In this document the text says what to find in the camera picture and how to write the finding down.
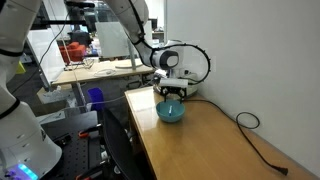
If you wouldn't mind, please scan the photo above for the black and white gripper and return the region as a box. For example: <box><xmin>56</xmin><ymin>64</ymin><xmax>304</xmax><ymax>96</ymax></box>
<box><xmin>159</xmin><ymin>78</ymin><xmax>188</xmax><ymax>104</ymax></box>

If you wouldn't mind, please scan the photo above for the blue and white marker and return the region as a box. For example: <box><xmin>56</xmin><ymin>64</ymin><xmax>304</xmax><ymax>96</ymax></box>
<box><xmin>168</xmin><ymin>106</ymin><xmax>173</xmax><ymax>116</ymax></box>

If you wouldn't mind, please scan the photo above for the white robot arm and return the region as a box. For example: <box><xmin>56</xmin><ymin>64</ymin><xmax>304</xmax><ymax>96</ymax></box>
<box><xmin>0</xmin><ymin>0</ymin><xmax>198</xmax><ymax>180</ymax></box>

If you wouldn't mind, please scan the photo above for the black perforated robot base table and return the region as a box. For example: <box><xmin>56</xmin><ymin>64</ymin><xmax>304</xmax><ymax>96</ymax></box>
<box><xmin>40</xmin><ymin>111</ymin><xmax>102</xmax><ymax>180</ymax></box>

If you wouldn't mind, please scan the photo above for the teal bowl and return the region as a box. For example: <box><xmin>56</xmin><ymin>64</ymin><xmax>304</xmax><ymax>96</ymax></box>
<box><xmin>156</xmin><ymin>100</ymin><xmax>185</xmax><ymax>123</ymax></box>

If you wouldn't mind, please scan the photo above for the black office chair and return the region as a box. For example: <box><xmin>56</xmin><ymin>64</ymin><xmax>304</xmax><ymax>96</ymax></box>
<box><xmin>102</xmin><ymin>109</ymin><xmax>144</xmax><ymax>180</ymax></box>

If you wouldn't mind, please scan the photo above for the blue trash bin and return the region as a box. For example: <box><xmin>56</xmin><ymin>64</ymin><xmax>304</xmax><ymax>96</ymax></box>
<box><xmin>87</xmin><ymin>88</ymin><xmax>104</xmax><ymax>111</ymax></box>

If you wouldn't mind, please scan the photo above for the white monitor on stand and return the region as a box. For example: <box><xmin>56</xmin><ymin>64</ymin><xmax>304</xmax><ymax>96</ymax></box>
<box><xmin>95</xmin><ymin>22</ymin><xmax>142</xmax><ymax>70</ymax></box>

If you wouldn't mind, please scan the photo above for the wooden background desk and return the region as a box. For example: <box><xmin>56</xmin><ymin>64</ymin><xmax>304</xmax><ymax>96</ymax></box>
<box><xmin>52</xmin><ymin>59</ymin><xmax>154</xmax><ymax>85</ymax></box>

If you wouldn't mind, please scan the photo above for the red office chair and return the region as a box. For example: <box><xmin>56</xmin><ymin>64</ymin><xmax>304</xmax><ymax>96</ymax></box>
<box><xmin>59</xmin><ymin>42</ymin><xmax>86</xmax><ymax>64</ymax></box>

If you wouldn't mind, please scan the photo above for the orange-handled clamp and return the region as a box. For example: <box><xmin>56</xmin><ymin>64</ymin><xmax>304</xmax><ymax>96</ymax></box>
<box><xmin>78</xmin><ymin>124</ymin><xmax>101</xmax><ymax>138</ymax></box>
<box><xmin>75</xmin><ymin>161</ymin><xmax>108</xmax><ymax>180</ymax></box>

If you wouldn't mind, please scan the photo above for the black camera arm mount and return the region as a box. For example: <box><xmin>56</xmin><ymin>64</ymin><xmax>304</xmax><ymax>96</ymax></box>
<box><xmin>31</xmin><ymin>0</ymin><xmax>95</xmax><ymax>30</ymax></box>

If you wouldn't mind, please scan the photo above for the black power cable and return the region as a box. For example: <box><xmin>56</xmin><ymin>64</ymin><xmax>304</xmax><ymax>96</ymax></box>
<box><xmin>185</xmin><ymin>98</ymin><xmax>290</xmax><ymax>177</ymax></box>

